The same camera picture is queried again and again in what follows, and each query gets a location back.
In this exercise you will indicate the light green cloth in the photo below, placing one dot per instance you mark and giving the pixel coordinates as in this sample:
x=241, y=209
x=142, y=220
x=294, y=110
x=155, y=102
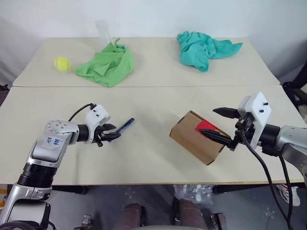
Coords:
x=108, y=67

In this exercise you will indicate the black stand base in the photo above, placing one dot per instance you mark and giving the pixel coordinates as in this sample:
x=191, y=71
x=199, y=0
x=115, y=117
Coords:
x=3, y=93

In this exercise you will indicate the clear plastic bag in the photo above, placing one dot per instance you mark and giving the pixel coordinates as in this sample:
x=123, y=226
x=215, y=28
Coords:
x=192, y=192

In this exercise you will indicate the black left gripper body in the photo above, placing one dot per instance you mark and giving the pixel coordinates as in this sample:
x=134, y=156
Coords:
x=99, y=137

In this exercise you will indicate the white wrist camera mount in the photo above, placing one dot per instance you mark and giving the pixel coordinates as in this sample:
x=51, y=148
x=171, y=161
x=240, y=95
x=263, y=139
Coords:
x=257, y=107
x=97, y=116

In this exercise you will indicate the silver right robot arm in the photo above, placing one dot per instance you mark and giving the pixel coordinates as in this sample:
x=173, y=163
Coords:
x=291, y=139

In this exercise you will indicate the brown cardboard box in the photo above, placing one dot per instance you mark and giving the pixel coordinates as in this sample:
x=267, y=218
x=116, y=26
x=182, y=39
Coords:
x=192, y=140

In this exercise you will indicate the red tape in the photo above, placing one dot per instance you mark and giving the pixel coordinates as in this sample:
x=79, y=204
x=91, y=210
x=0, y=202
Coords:
x=205, y=125

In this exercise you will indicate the black table frame bar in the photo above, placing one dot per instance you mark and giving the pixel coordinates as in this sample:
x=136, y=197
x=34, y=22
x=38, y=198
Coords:
x=239, y=189

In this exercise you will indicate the clear plastic cup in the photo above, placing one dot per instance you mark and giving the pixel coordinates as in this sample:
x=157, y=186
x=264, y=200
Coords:
x=103, y=31

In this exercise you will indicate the yellow tennis ball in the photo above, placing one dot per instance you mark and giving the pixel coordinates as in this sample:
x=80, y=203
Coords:
x=62, y=64

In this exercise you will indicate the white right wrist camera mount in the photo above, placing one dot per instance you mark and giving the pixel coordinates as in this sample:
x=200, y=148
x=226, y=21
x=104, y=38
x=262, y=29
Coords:
x=257, y=107

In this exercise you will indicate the teal cloth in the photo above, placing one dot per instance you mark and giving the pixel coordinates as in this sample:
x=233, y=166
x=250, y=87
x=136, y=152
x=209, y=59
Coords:
x=199, y=51

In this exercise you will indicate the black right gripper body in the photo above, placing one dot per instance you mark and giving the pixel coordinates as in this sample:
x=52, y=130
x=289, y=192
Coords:
x=245, y=129

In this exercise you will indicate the small metal clamp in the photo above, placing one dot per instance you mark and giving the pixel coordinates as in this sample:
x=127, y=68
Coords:
x=86, y=219
x=219, y=221

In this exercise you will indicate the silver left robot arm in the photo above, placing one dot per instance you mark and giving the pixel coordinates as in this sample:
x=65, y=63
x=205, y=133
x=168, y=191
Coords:
x=48, y=143

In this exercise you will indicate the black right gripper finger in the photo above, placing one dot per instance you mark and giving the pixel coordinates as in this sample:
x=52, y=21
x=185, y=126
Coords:
x=227, y=112
x=216, y=137

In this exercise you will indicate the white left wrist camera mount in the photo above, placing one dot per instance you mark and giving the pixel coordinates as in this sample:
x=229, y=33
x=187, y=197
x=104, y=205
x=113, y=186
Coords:
x=97, y=116

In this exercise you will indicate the dark brown rounded shape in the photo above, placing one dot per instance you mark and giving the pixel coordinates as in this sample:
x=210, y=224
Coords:
x=192, y=214
x=133, y=214

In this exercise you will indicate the white and red shoe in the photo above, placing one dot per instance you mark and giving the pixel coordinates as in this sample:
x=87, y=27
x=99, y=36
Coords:
x=295, y=195

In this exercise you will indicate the black equipment frame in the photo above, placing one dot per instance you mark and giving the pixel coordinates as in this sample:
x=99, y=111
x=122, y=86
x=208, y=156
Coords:
x=296, y=93

